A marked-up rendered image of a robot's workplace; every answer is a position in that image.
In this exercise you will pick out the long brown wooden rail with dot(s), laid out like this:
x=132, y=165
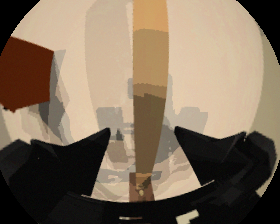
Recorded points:
x=150, y=81

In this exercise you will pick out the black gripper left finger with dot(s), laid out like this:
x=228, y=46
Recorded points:
x=80, y=160

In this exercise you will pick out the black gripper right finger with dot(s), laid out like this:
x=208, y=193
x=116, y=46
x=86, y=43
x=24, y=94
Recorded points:
x=205, y=153

